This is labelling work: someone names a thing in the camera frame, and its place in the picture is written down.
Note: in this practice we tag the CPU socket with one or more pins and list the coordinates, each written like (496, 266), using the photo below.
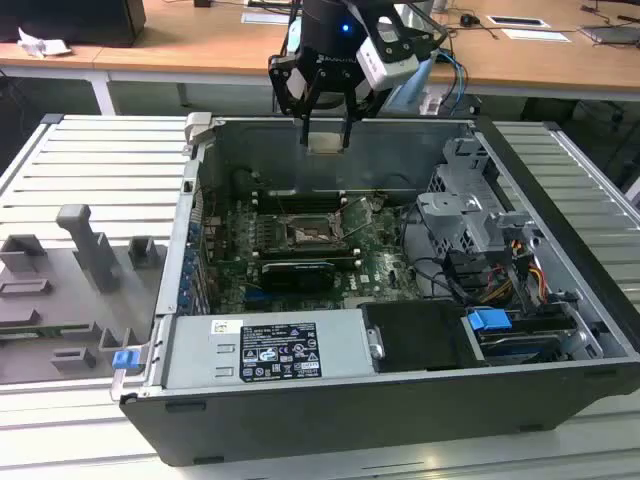
(305, 235)

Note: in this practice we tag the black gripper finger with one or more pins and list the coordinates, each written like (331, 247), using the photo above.
(352, 107)
(282, 85)

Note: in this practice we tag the grey power supply unit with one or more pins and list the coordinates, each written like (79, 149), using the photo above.
(200, 350)

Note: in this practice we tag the grey hard disk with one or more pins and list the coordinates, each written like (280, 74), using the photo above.
(520, 345)

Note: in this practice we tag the wooden desk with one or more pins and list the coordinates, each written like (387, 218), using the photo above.
(200, 45)

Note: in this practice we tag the crumpled white paper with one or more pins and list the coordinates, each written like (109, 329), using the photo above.
(42, 47)

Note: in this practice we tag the grey metal drive cage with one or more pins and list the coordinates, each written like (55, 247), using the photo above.
(450, 210)

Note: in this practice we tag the blue disk carrier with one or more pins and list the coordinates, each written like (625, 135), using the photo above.
(487, 320)

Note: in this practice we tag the black RAM slot row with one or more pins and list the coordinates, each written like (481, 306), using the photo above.
(305, 202)
(305, 252)

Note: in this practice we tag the black plastic shroud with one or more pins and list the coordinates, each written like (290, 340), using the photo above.
(415, 335)

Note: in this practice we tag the black graphics card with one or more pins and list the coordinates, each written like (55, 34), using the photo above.
(300, 277)

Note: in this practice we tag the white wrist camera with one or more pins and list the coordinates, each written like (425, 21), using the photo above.
(298, 80)
(387, 65)

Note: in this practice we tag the green RAM stick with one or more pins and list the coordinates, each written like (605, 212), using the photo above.
(30, 331)

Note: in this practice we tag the black PC case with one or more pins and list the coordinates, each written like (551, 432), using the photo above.
(350, 425)

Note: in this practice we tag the black computer mouse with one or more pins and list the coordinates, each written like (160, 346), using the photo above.
(469, 20)

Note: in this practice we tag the grey laptop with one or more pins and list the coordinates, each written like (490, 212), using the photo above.
(610, 34)

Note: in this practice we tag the grey parts rack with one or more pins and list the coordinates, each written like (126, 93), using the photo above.
(50, 310)

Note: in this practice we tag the metal locking lever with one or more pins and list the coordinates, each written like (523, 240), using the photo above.
(282, 209)
(352, 217)

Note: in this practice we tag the green motherboard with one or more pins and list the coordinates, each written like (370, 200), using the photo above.
(380, 270)

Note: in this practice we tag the white paper sheet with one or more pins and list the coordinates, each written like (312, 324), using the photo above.
(535, 35)

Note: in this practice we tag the silver CPU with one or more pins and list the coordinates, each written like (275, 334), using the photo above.
(325, 142)

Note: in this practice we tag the black monitor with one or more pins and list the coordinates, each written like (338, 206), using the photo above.
(75, 20)

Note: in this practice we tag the blue case latch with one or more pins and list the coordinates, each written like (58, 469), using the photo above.
(126, 360)

